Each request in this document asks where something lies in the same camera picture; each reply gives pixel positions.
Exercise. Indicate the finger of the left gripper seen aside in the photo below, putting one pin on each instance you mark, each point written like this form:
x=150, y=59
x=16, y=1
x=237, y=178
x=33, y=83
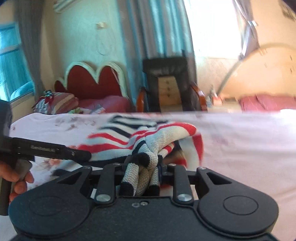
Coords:
x=75, y=155

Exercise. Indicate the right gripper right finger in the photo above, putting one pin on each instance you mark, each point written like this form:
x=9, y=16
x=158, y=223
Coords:
x=176, y=176

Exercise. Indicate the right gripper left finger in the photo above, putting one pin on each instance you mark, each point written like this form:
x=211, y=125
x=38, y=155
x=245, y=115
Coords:
x=106, y=188

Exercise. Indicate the striped knit sweater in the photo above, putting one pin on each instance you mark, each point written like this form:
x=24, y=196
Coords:
x=143, y=144

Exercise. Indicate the person's left hand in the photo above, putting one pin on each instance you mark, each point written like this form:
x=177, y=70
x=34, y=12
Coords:
x=11, y=175

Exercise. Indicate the striped pillow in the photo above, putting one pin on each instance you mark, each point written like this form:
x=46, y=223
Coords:
x=55, y=103

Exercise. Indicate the red scalloped headboard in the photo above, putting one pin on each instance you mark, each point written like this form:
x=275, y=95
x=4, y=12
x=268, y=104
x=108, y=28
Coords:
x=85, y=82

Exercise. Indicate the floral white bed sheet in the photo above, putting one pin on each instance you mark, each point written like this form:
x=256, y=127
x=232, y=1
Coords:
x=256, y=149

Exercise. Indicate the black leather armchair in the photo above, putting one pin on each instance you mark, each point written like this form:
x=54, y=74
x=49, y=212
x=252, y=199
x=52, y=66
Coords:
x=169, y=88

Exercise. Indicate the pink bedding on far bed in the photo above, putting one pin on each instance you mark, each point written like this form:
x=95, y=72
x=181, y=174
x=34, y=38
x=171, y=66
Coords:
x=267, y=103

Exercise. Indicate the grey left window curtain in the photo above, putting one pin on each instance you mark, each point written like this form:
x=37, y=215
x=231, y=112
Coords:
x=28, y=15

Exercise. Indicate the white air conditioner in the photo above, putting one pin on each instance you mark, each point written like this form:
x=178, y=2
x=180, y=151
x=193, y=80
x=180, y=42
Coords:
x=60, y=6

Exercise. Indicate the teal striped curtain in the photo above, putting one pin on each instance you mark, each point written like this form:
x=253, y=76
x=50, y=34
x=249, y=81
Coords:
x=154, y=29

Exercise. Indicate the cream arched headboard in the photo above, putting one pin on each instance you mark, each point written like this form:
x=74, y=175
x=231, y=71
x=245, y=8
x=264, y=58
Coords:
x=269, y=69

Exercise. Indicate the grey tied curtain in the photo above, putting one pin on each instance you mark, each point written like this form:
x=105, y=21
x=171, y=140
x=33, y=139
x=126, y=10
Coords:
x=249, y=36

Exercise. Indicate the wall socket with cable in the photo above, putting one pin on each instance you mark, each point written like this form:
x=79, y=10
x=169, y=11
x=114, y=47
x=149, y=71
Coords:
x=103, y=46

